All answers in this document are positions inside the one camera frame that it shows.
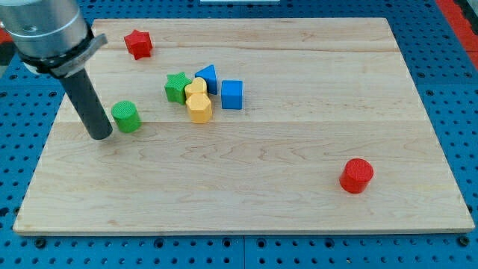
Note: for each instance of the yellow hexagon block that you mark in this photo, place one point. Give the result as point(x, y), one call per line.
point(199, 108)

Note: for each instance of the blue cube block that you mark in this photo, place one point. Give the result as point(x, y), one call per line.
point(232, 94)

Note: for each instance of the red cylinder block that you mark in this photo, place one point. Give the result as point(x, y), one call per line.
point(356, 175)

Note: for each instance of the light wooden board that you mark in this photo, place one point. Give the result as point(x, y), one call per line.
point(316, 93)

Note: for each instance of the grey clamp flange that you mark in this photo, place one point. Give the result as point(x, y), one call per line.
point(61, 53)

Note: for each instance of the green star block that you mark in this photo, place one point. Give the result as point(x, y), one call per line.
point(175, 87)

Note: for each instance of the red star block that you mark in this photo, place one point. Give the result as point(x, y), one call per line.
point(139, 44)

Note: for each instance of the yellow heart block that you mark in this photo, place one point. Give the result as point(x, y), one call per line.
point(197, 86)

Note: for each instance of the green cylinder block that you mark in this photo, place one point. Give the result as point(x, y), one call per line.
point(126, 116)

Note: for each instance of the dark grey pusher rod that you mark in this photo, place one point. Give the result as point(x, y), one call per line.
point(85, 100)

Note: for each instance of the blue triangle block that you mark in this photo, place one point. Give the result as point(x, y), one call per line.
point(208, 73)

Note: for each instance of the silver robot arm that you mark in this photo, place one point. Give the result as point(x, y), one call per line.
point(27, 18)

